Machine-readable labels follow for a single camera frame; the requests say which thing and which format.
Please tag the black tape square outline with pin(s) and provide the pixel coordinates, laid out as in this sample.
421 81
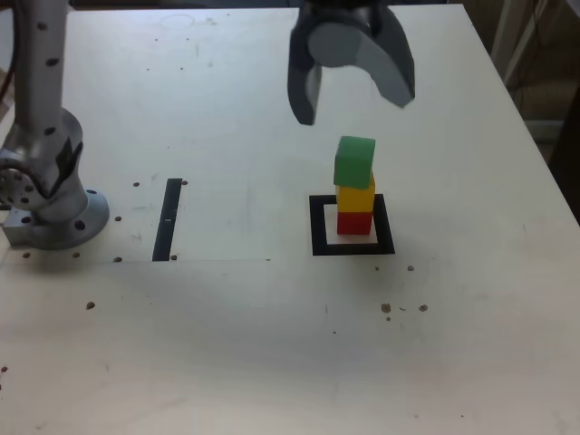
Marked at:
317 235

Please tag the red cube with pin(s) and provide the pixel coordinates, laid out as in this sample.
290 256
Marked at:
354 224

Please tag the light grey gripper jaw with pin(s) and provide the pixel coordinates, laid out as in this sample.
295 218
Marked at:
340 45

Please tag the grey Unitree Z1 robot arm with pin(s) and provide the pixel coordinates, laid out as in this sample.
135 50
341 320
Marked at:
38 90

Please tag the green cube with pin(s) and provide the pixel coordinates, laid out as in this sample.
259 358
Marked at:
354 163

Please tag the white metal frame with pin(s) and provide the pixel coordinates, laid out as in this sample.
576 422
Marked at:
512 41

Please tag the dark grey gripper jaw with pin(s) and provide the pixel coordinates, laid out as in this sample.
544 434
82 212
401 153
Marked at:
300 81

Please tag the black tape strip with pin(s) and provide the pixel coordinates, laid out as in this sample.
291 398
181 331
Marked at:
167 217

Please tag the yellow cube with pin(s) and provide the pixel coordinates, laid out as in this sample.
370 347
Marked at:
355 199

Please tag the white ledge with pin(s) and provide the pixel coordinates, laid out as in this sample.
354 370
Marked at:
546 131

